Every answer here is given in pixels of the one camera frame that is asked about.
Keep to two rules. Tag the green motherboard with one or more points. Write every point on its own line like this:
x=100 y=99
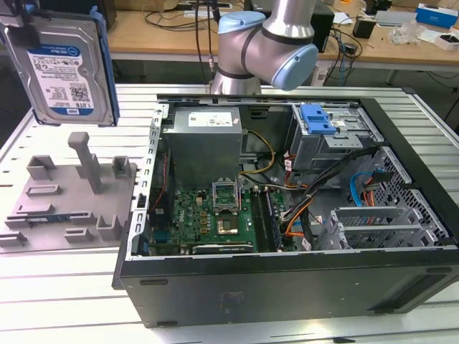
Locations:
x=193 y=218

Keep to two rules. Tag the metal optical drive cage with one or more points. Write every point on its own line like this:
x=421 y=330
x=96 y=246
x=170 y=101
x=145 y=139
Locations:
x=322 y=147

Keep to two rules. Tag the grey power supply unit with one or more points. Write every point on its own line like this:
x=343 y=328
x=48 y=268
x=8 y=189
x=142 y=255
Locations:
x=201 y=150

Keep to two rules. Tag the RAM stick with blue label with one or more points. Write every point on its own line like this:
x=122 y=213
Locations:
x=46 y=218

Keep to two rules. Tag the blue plastic drive latch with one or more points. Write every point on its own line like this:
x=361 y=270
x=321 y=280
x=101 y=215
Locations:
x=315 y=118

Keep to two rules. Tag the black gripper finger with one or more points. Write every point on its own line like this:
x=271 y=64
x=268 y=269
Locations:
x=23 y=36

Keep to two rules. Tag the RAM slot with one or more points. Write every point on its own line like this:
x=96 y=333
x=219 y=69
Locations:
x=257 y=218

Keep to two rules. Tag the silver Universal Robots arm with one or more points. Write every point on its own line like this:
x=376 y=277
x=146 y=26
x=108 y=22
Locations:
x=251 y=46

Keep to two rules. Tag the metal disk bay cage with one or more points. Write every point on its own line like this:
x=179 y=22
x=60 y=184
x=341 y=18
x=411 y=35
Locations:
x=373 y=215

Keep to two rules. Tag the wooden workbench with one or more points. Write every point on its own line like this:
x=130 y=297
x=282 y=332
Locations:
x=161 y=41

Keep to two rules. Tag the grey parts rack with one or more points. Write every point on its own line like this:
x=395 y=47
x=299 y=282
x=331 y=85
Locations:
x=71 y=208

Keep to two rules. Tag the small black box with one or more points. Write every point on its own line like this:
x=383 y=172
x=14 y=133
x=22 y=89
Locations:
x=364 y=28

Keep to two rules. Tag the black open PC case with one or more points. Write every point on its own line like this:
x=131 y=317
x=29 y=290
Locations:
x=251 y=294

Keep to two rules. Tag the black tower computer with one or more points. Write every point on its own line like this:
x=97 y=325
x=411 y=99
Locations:
x=324 y=25

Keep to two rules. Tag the black RAM stick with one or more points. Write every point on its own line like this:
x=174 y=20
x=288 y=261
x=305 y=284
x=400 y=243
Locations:
x=272 y=218

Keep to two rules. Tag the large black box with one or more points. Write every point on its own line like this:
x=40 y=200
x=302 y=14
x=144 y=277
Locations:
x=111 y=14

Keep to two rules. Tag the flat grey device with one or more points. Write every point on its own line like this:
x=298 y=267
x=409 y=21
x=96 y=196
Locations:
x=394 y=18

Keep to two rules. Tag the white open box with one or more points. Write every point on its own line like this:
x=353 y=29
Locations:
x=446 y=41

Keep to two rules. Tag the blue cardboard box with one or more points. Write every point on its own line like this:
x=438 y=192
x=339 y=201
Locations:
x=437 y=14

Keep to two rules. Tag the CPU socket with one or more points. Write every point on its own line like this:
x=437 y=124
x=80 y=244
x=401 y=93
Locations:
x=227 y=225

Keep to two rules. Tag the hard disk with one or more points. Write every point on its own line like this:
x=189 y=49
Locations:
x=61 y=79

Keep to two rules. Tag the clear plastic bag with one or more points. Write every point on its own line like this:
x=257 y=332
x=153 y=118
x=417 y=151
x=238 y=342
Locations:
x=405 y=34

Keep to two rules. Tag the black graphics card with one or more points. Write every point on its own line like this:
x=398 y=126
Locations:
x=222 y=249

